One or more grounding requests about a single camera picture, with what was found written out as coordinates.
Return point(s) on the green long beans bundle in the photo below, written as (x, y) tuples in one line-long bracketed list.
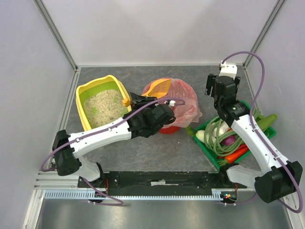
[(214, 143)]

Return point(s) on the orange litter scoop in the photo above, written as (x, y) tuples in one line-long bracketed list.
[(157, 90)]

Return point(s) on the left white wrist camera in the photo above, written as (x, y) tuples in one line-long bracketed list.
[(171, 104)]

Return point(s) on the cat litter sand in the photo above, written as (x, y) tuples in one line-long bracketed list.
[(104, 108)]

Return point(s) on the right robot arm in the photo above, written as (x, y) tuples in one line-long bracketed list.
[(277, 177)]

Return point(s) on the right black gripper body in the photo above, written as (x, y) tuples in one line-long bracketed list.
[(222, 79)]

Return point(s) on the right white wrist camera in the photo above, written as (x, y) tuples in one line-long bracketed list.
[(228, 69)]

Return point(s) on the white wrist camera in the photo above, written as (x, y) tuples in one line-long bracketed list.
[(171, 104), (228, 69)]

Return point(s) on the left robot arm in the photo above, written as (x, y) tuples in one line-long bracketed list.
[(70, 149)]

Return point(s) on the purple onion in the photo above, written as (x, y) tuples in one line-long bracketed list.
[(229, 140)]

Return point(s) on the orange carrot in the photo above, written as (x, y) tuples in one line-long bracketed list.
[(229, 159)]

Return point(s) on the green leafy vegetable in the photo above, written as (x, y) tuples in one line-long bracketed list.
[(267, 121)]

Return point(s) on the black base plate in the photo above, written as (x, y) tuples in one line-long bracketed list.
[(119, 180)]

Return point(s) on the pink plastic bin liner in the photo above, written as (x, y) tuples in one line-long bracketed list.
[(190, 111)]

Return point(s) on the yellow litter box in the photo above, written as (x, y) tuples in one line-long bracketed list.
[(92, 88)]

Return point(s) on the red plastic waste basket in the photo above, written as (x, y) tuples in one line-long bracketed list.
[(169, 130)]

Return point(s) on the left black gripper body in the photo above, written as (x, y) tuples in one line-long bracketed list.
[(137, 100)]

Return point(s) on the grey slotted cable duct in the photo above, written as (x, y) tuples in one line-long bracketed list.
[(92, 195)]

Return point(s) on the white radish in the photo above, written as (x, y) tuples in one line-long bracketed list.
[(200, 135)]

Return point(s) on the green vegetable tray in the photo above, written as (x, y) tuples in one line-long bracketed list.
[(210, 154)]

